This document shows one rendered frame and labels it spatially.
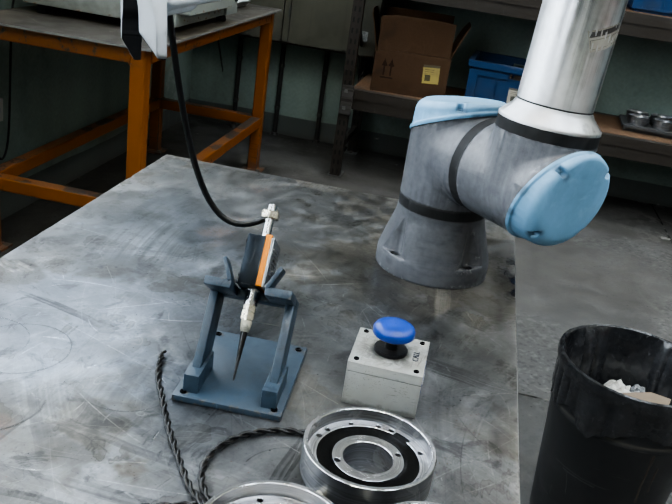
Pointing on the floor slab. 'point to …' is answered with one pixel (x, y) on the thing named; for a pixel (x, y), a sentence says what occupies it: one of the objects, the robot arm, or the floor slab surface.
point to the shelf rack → (351, 96)
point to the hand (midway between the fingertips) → (136, 61)
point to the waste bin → (607, 421)
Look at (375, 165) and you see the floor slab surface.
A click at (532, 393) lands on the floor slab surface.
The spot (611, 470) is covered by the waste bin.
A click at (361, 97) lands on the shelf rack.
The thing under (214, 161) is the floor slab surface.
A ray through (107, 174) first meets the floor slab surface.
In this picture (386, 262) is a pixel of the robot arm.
